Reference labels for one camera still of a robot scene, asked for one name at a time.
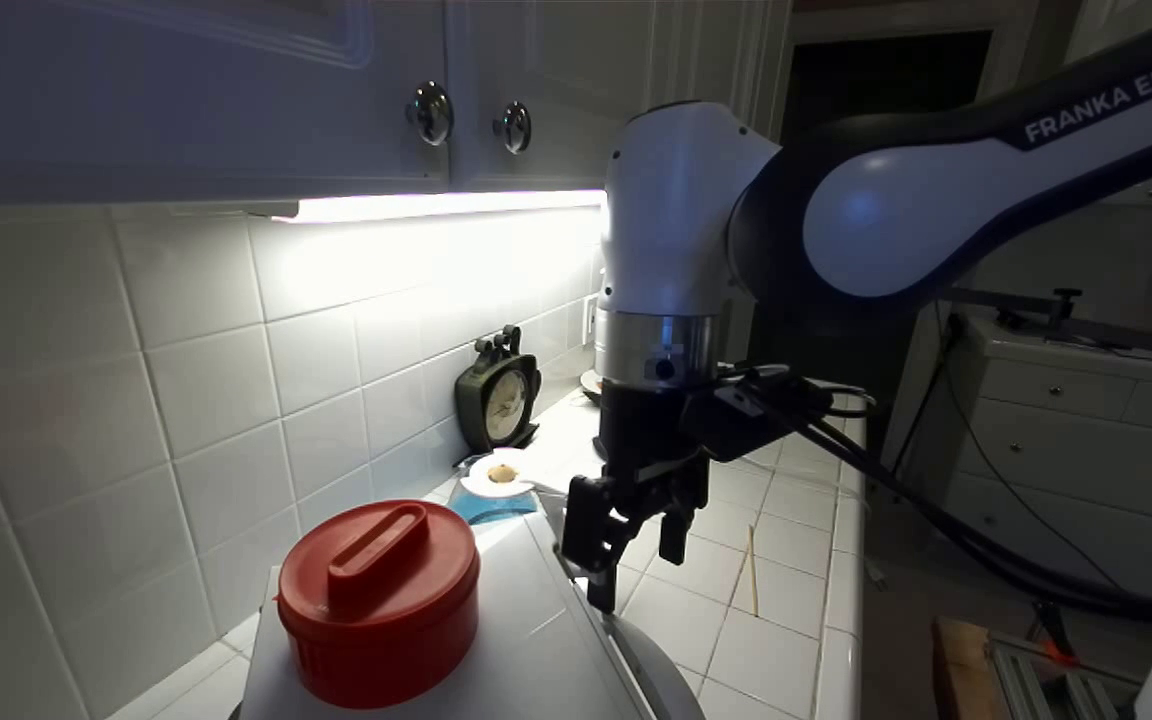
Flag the small white dish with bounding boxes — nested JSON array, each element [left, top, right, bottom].
[[465, 446, 535, 499]]

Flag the under-cabinet light strip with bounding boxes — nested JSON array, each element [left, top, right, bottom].
[[262, 187, 609, 224]]

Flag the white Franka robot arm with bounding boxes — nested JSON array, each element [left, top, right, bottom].
[[565, 31, 1152, 613]]

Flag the right round cabinet knob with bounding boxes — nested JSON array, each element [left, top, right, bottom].
[[492, 100, 535, 155]]

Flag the white lower drawers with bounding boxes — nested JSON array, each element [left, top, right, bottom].
[[908, 311, 1152, 595]]

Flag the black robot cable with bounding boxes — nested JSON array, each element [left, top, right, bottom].
[[786, 382, 1152, 634]]

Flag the round cabinet knob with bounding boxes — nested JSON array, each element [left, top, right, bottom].
[[409, 80, 453, 146], [492, 100, 535, 155]]

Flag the white upper cabinets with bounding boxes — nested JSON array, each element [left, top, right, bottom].
[[0, 0, 796, 202]]

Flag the thin wooden skewer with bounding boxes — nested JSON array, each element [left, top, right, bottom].
[[732, 525, 761, 621]]

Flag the red lidded container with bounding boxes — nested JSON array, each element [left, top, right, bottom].
[[275, 499, 479, 709]]

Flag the white coffee maker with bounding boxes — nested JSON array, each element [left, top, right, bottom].
[[581, 288, 611, 402]]

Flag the blue cloth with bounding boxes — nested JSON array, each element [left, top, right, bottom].
[[447, 483, 535, 525]]

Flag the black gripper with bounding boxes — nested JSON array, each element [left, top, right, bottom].
[[565, 376, 827, 613]]

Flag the left round cabinet knob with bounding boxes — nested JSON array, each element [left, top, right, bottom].
[[409, 80, 453, 146]]

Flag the black round kitchen scale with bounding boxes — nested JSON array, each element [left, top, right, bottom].
[[453, 324, 538, 453]]

